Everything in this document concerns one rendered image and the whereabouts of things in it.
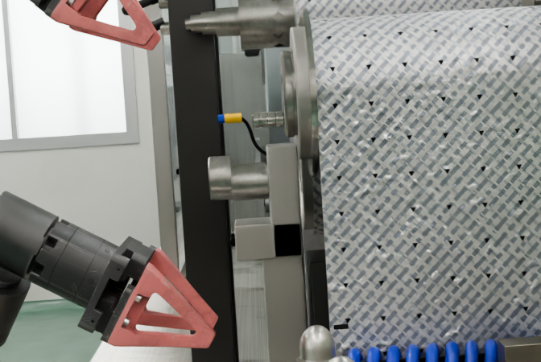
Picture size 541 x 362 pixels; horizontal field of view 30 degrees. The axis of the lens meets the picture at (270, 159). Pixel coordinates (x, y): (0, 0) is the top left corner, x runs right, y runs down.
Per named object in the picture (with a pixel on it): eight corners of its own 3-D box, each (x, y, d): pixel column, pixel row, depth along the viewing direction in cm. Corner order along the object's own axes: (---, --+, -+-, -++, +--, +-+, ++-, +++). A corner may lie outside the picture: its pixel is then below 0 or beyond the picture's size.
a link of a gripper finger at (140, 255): (193, 375, 81) (88, 323, 81) (198, 353, 88) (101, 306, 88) (232, 300, 81) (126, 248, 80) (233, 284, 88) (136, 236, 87)
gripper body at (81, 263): (97, 338, 78) (10, 295, 77) (115, 310, 88) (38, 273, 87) (135, 263, 77) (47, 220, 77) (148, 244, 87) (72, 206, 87)
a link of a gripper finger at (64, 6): (122, 71, 82) (27, 2, 81) (133, 75, 89) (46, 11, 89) (171, 3, 82) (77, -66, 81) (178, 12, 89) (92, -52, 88)
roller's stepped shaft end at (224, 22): (187, 39, 114) (185, 11, 114) (240, 36, 114) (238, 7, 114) (185, 38, 111) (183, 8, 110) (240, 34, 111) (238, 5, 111)
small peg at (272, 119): (252, 123, 89) (251, 109, 88) (283, 121, 89) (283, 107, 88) (252, 131, 88) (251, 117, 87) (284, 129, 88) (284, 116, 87)
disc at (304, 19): (306, 175, 95) (296, 18, 95) (311, 175, 95) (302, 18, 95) (315, 180, 81) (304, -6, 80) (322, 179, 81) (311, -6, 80)
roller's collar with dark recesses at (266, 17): (241, 51, 116) (237, -5, 115) (293, 47, 116) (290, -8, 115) (241, 48, 109) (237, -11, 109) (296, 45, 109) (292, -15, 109)
